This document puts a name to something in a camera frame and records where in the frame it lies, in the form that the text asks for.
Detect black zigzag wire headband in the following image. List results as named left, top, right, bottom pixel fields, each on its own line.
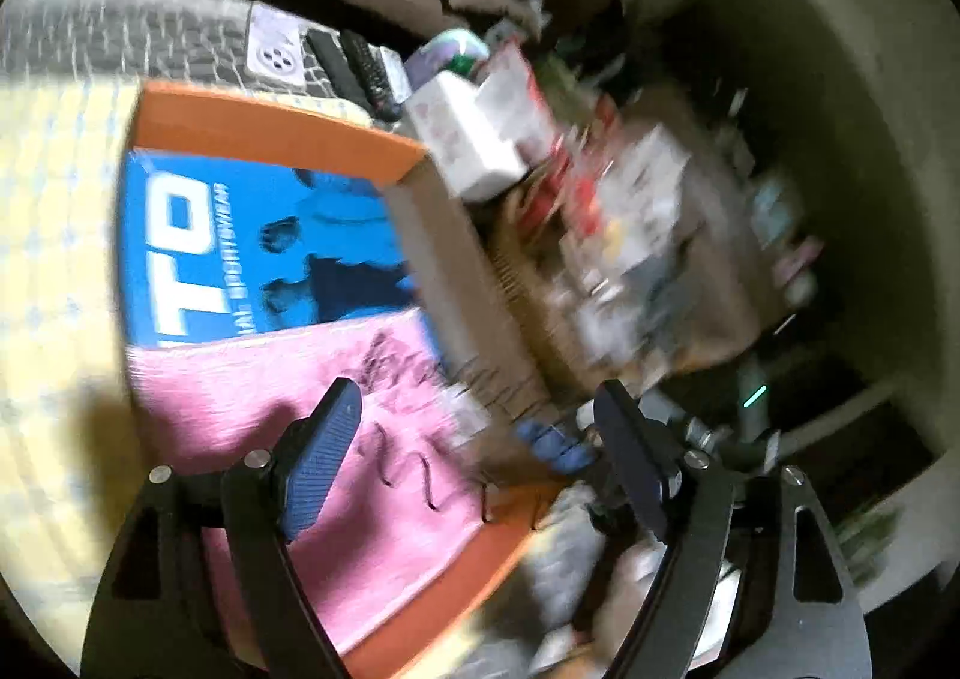
left=351, top=333, right=557, bottom=530

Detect white tissue box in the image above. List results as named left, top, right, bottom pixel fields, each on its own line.
left=404, top=71, right=527, bottom=203

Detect wicker basket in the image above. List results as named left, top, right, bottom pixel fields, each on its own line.
left=486, top=182, right=760, bottom=395

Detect purple game controller card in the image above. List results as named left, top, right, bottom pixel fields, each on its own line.
left=244, top=2, right=337, bottom=97

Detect orange cardboard box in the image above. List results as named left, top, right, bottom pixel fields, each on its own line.
left=117, top=81, right=560, bottom=677

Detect pink microfiber cloth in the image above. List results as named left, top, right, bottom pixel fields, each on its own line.
left=127, top=310, right=482, bottom=653

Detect yellow checkered tablecloth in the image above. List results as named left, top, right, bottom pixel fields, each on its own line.
left=0, top=74, right=527, bottom=679

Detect black remote control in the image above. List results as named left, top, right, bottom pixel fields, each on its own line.
left=306, top=29, right=402, bottom=124

